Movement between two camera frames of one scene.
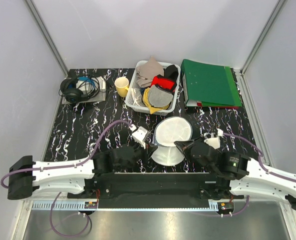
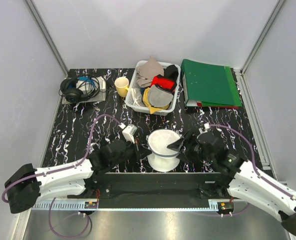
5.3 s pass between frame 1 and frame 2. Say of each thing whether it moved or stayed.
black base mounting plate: stayed
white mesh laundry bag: moved
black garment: stayed
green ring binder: stayed
